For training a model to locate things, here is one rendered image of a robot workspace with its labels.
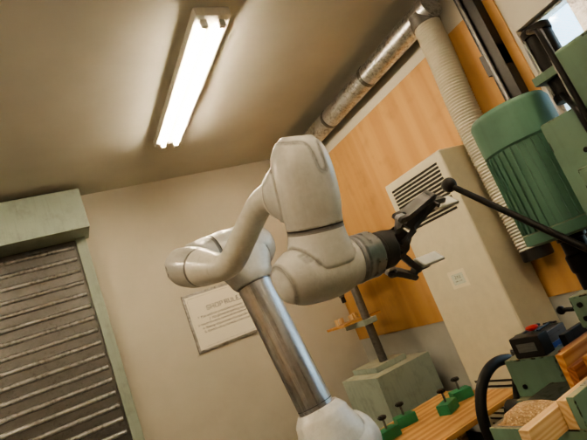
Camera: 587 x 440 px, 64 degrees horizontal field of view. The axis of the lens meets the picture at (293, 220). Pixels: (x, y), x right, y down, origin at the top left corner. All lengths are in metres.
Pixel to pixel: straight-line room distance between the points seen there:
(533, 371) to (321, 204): 0.71
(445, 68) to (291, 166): 2.09
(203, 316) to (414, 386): 1.65
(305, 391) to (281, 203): 0.64
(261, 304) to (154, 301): 2.52
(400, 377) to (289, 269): 2.60
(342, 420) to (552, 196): 0.72
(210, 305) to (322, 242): 3.09
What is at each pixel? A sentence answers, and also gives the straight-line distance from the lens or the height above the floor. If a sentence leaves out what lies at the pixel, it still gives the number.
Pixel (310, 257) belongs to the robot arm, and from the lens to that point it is 0.77.
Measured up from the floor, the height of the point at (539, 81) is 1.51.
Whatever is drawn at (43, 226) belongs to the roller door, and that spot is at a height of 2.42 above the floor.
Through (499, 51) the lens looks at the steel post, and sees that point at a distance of 2.69.
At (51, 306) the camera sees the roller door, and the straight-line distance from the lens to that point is 3.71.
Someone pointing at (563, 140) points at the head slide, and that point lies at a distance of 1.07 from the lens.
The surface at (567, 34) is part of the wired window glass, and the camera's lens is 2.68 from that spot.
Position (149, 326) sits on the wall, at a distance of 3.74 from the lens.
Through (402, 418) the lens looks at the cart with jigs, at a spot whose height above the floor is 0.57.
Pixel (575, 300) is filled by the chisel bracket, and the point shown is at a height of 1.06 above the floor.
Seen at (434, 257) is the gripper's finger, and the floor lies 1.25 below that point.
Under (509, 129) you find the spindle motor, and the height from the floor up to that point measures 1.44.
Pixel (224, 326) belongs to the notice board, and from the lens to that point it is 3.83.
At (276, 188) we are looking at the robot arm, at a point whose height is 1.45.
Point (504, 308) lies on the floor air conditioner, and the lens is 2.67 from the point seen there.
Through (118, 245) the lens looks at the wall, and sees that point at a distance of 3.85.
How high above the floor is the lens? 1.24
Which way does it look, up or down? 11 degrees up
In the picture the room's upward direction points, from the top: 21 degrees counter-clockwise
